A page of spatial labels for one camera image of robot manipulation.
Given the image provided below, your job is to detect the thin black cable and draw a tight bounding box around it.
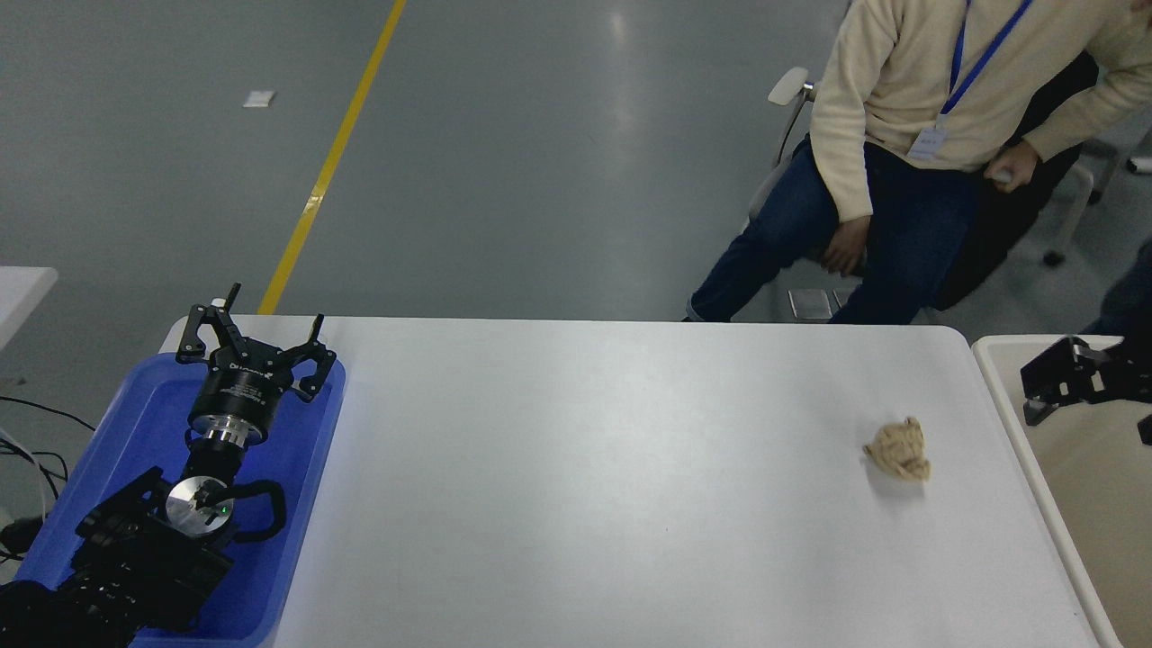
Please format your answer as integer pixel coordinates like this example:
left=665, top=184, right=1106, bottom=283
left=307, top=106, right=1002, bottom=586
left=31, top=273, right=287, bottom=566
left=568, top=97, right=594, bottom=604
left=0, top=396, right=95, bottom=433
left=0, top=439, right=69, bottom=505

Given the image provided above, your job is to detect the grey white office chair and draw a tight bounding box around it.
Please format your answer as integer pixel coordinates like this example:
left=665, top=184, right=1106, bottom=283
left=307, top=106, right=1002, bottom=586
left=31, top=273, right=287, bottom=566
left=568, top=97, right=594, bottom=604
left=747, top=65, right=1097, bottom=323

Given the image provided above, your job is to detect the black jacket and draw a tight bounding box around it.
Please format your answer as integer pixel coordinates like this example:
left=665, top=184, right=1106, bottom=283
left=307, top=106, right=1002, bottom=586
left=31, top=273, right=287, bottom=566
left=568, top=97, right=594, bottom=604
left=931, top=49, right=1103, bottom=311

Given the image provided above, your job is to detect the large pale bin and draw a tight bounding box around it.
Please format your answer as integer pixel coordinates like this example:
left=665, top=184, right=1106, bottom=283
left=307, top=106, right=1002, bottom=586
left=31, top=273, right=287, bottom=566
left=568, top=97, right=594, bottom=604
left=972, top=335, right=1152, bottom=648

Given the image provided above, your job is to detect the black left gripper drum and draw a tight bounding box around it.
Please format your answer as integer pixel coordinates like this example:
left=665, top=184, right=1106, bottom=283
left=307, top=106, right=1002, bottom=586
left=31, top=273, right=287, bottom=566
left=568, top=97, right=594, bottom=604
left=190, top=348, right=294, bottom=431

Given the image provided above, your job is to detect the person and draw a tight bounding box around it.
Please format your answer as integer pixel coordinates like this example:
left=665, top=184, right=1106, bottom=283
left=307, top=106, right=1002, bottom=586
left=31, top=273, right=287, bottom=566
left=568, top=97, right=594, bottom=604
left=686, top=0, right=1152, bottom=325
left=1080, top=238, right=1152, bottom=361

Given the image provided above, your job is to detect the blue plastic tray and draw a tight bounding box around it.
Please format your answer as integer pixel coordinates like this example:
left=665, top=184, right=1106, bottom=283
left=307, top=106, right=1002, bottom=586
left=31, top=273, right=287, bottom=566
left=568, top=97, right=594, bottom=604
left=13, top=352, right=347, bottom=647

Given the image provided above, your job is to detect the white side table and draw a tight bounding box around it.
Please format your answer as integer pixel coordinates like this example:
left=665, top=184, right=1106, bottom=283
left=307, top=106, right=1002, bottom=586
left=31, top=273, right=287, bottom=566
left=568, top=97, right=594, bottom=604
left=0, top=266, right=59, bottom=347

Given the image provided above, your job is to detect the white frame chair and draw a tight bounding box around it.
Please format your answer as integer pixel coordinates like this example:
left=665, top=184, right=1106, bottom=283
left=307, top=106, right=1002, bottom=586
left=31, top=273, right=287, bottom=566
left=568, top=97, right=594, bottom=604
left=1044, top=135, right=1152, bottom=266

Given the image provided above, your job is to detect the white cable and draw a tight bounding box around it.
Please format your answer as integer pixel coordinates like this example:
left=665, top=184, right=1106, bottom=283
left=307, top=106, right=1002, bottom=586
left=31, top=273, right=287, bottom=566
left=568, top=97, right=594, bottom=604
left=0, top=430, right=48, bottom=523

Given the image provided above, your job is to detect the person's right hand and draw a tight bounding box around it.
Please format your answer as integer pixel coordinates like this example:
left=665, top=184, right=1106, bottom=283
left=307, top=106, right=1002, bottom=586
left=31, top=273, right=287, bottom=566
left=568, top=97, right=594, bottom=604
left=821, top=216, right=872, bottom=276

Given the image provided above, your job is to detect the person's left hand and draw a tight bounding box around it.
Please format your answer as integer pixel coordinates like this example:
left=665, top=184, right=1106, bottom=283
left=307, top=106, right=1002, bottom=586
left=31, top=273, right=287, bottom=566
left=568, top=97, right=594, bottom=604
left=983, top=142, right=1041, bottom=193

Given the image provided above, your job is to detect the crumpled tan paper ball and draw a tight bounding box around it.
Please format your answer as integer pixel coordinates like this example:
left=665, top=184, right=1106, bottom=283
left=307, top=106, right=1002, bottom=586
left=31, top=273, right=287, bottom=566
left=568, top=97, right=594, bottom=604
left=862, top=416, right=932, bottom=482

